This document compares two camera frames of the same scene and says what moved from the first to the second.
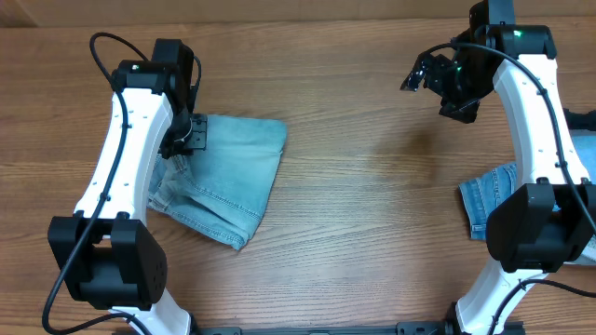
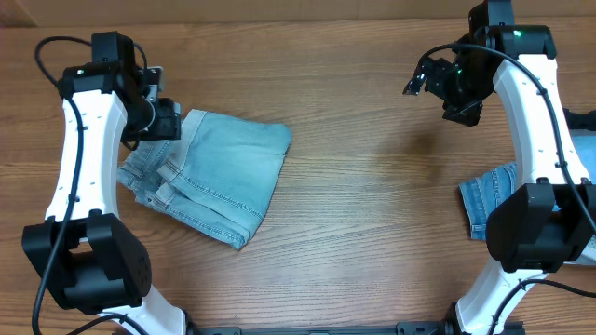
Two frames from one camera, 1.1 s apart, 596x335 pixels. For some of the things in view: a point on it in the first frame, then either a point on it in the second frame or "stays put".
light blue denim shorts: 222,190 stays put
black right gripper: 431,77 stays put
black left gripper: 198,141 to 170,123
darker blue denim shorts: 483,194 stays put
